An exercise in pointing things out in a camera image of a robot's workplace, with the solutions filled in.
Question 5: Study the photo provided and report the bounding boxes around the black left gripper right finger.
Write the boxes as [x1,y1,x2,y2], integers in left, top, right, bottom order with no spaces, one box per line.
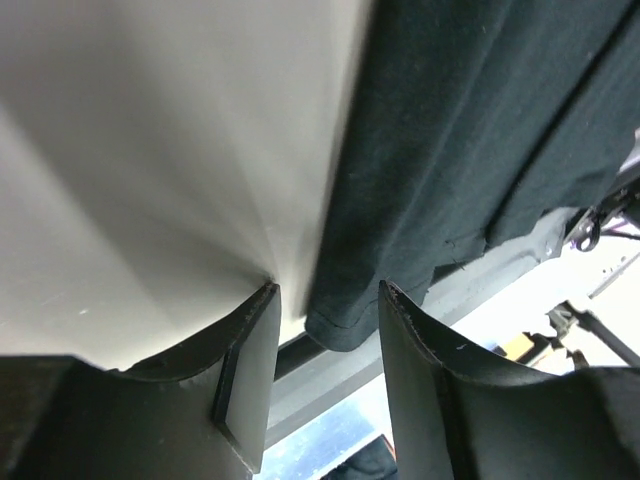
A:
[378,281,639,479]

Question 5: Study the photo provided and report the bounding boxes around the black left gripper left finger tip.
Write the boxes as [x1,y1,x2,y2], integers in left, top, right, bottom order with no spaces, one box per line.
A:
[1,283,280,479]

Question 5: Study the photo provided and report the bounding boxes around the black t shirt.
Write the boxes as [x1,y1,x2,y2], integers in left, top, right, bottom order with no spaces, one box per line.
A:
[305,1,639,352]

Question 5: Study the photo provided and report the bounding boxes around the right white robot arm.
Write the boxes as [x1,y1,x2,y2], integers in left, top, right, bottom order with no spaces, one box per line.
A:
[572,130,639,253]

